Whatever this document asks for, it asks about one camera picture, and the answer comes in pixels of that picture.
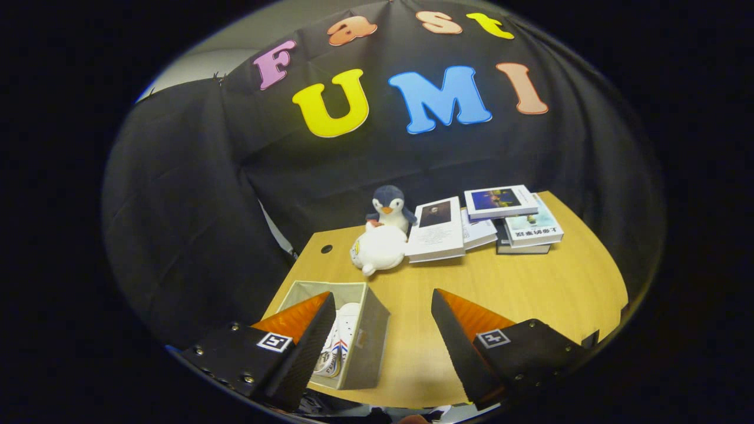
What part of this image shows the thin white book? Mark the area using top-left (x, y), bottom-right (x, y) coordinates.
top-left (459, 207), bottom-right (498, 250)

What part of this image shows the dark grey book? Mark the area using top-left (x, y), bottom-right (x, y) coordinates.
top-left (496, 219), bottom-right (551, 256)

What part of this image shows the book with pale green cover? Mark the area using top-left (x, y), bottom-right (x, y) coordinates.
top-left (505, 193), bottom-right (564, 247)

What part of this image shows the grey fabric storage box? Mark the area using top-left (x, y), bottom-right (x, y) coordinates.
top-left (263, 280), bottom-right (391, 391)

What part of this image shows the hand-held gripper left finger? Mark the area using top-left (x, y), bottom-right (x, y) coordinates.
top-left (180, 291), bottom-right (338, 412)

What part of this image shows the white plush toy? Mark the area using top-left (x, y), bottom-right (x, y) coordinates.
top-left (350, 223), bottom-right (408, 277)

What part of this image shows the white book with dark portrait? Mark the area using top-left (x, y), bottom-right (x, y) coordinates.
top-left (404, 196), bottom-right (466, 263)

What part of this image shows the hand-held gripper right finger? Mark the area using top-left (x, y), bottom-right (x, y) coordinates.
top-left (430, 288), bottom-right (590, 408)

